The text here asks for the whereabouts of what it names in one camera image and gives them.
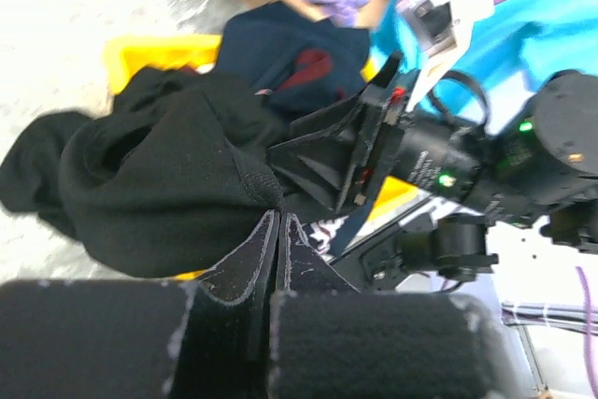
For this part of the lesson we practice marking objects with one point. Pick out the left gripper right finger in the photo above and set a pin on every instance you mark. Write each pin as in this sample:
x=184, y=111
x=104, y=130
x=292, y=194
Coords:
x=300, y=269

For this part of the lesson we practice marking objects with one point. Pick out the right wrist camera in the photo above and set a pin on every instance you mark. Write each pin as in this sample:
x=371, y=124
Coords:
x=443, y=30

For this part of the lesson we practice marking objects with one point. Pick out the navy printed shirt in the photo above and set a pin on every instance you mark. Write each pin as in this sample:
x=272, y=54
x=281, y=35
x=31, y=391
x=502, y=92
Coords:
x=296, y=65

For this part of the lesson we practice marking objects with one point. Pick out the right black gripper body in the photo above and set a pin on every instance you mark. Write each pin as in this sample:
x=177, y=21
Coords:
x=439, y=152

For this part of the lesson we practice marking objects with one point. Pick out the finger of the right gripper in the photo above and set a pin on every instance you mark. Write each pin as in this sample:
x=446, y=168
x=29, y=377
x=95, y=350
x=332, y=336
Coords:
x=332, y=136
x=328, y=183

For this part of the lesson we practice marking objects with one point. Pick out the yellow plastic bin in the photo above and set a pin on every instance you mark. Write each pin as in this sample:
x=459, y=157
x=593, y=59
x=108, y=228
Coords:
x=124, y=56

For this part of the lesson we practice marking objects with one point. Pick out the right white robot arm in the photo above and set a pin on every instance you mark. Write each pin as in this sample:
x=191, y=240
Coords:
x=408, y=331

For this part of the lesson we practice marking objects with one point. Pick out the turquoise t-shirt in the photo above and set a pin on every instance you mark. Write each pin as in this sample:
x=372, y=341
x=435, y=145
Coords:
x=513, y=52

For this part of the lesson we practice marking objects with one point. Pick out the black tank top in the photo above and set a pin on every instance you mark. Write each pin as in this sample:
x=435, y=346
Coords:
x=169, y=182

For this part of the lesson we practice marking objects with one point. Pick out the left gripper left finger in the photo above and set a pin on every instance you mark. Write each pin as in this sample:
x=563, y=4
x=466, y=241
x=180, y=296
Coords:
x=219, y=341

